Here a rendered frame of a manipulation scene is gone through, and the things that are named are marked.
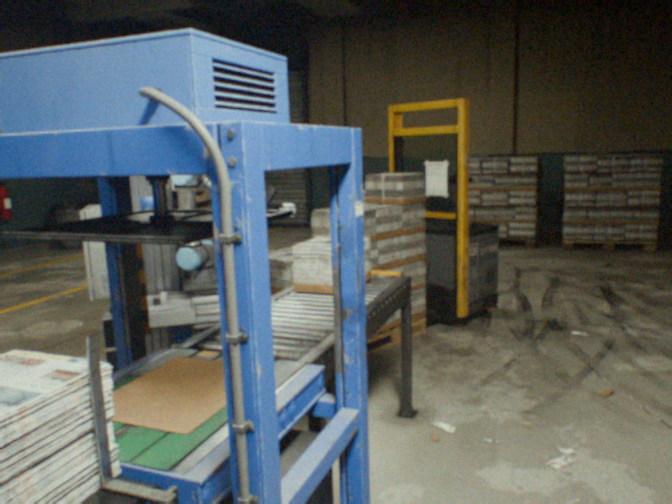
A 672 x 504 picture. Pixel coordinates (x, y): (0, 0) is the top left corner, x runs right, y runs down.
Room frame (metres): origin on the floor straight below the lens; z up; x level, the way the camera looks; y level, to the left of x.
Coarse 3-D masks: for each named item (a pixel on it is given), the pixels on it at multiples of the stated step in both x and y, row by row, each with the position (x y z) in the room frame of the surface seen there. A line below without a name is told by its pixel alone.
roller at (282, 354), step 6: (198, 342) 2.04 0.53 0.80; (204, 342) 2.03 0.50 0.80; (210, 342) 2.03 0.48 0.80; (216, 342) 2.02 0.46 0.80; (198, 348) 2.02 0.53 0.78; (204, 348) 2.01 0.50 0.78; (210, 348) 2.00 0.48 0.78; (216, 348) 1.99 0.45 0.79; (276, 354) 1.90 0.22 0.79; (282, 354) 1.90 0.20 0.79; (288, 354) 1.89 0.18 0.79; (294, 354) 1.88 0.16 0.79; (300, 354) 1.88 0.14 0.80; (294, 360) 1.87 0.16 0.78
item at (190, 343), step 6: (288, 288) 2.83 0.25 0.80; (276, 294) 2.71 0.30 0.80; (282, 294) 2.71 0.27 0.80; (288, 294) 2.75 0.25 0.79; (276, 300) 2.64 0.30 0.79; (216, 324) 2.24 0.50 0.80; (210, 330) 2.17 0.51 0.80; (216, 330) 2.17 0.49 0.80; (198, 336) 2.10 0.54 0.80; (204, 336) 2.10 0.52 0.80; (186, 342) 2.03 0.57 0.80; (192, 342) 2.03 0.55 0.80; (186, 348) 1.98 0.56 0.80; (192, 348) 2.01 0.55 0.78
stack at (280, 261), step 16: (384, 240) 4.11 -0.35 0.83; (400, 240) 4.25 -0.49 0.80; (272, 256) 3.60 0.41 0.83; (288, 256) 3.58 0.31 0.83; (384, 256) 4.10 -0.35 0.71; (400, 256) 4.23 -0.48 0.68; (272, 272) 3.54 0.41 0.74; (288, 272) 3.43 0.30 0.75; (384, 336) 4.08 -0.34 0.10; (400, 336) 4.22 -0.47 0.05; (368, 352) 3.96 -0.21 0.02
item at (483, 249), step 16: (432, 224) 5.11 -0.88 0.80; (448, 224) 5.08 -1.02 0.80; (480, 224) 5.03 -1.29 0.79; (496, 224) 5.03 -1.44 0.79; (432, 240) 4.89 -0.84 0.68; (448, 240) 4.78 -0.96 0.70; (480, 240) 4.77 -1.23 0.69; (496, 240) 4.97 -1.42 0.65; (432, 256) 4.89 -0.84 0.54; (448, 256) 4.78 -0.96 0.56; (480, 256) 4.77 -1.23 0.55; (496, 256) 4.97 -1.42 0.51; (432, 272) 4.89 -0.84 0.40; (448, 272) 4.78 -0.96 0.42; (480, 272) 4.78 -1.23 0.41; (496, 272) 4.97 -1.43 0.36; (480, 288) 4.78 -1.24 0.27; (496, 288) 4.98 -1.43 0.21; (480, 304) 4.77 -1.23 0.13
